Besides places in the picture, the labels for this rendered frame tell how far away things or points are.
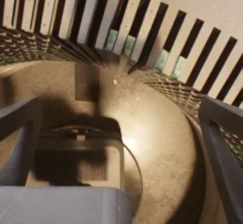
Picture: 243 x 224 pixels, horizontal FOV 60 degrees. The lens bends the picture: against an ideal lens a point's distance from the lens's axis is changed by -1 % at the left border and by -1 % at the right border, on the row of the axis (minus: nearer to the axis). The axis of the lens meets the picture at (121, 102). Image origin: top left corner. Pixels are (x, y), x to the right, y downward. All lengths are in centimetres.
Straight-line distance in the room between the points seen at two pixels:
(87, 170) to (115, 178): 14
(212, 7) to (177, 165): 125
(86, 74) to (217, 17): 100
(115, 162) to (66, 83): 57
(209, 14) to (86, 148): 90
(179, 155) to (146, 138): 24
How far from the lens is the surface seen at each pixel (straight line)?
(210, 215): 156
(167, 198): 156
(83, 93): 129
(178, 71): 27
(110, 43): 26
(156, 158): 143
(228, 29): 31
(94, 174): 113
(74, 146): 109
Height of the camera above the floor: 131
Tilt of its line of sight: 84 degrees down
